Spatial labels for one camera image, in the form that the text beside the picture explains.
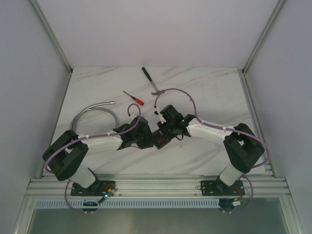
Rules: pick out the left aluminium frame post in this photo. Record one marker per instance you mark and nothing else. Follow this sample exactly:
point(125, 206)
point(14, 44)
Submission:
point(49, 32)

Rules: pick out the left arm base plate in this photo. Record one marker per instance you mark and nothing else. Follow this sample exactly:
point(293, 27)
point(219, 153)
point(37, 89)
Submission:
point(98, 188)

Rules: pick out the aluminium front rail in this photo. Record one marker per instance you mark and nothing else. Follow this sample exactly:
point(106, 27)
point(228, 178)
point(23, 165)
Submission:
point(176, 186)

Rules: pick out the claw hammer black handle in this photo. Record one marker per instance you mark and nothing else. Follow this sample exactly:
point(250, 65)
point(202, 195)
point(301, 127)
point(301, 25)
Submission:
point(157, 91)

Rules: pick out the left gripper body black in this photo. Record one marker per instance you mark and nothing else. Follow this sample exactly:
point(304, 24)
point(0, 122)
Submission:
point(148, 137)

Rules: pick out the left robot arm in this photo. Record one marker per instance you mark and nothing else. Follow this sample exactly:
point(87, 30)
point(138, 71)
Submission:
point(64, 157)

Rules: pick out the aluminium frame post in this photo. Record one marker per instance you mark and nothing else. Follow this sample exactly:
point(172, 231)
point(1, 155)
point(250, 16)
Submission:
point(49, 32)
point(264, 35)

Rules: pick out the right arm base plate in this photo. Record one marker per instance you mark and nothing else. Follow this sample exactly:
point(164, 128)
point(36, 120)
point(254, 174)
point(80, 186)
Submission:
point(209, 188)

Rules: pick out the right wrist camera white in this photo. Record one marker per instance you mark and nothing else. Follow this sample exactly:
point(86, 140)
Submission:
point(159, 114)

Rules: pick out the red handled screwdriver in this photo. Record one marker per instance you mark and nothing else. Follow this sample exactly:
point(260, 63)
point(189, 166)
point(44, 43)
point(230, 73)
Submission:
point(138, 101)

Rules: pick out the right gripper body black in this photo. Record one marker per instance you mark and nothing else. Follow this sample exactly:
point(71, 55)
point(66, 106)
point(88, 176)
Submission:
point(167, 127)

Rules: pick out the slotted cable duct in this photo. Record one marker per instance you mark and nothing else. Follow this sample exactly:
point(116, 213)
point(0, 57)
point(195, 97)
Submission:
point(119, 203)

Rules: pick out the right aluminium frame post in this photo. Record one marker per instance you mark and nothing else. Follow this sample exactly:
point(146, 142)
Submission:
point(264, 35)

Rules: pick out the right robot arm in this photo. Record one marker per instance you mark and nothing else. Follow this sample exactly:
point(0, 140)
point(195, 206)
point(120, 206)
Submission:
point(242, 149)

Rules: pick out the black fuse box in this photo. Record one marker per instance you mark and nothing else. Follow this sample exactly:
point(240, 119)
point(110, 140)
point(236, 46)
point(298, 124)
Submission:
point(160, 139)

